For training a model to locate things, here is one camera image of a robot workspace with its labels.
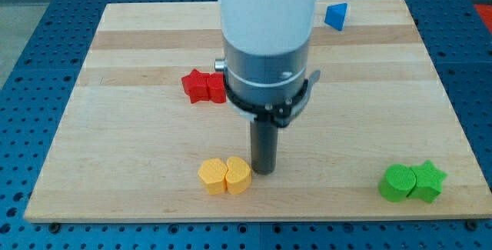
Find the green cylinder block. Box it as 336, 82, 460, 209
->
378, 164, 417, 202

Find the blue triangle block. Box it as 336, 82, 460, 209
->
324, 2, 348, 31

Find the yellow hexagon block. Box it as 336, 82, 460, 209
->
198, 158, 228, 195

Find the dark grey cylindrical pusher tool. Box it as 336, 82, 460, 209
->
250, 122, 278, 175

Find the red object at right edge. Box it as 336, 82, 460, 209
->
474, 4, 492, 32

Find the yellow heart block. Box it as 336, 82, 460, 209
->
225, 156, 252, 195

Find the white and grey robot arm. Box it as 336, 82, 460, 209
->
218, 0, 320, 128

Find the red star block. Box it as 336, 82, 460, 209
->
181, 69, 210, 104

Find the green star block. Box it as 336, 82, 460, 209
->
407, 160, 447, 203

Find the light wooden board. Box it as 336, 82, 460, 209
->
24, 0, 491, 223

